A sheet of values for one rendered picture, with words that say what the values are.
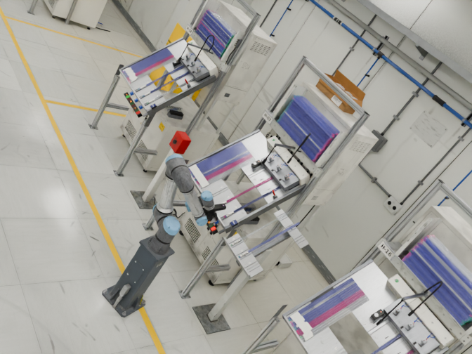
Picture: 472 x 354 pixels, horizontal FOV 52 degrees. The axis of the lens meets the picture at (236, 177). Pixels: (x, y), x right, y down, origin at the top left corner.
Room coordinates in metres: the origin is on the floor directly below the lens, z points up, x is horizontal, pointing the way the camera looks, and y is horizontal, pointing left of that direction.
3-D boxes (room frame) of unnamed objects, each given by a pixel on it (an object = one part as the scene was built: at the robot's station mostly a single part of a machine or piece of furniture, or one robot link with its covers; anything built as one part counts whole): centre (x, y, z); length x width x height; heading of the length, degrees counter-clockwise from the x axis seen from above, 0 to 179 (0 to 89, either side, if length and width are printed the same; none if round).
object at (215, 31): (4.65, 0.85, 0.95); 1.35 x 0.82 x 1.90; 142
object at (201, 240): (3.74, -0.28, 0.31); 0.70 x 0.65 x 0.62; 52
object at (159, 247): (2.62, 0.17, 0.60); 0.15 x 0.15 x 0.10
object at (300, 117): (3.60, -0.25, 1.52); 0.51 x 0.13 x 0.27; 52
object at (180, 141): (3.82, 0.58, 0.39); 0.24 x 0.24 x 0.78; 52
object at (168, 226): (2.63, 0.17, 0.72); 0.13 x 0.12 x 0.14; 42
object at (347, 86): (3.90, -0.35, 1.82); 0.68 x 0.30 x 0.20; 52
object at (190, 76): (4.48, 0.96, 0.66); 1.01 x 0.73 x 1.31; 142
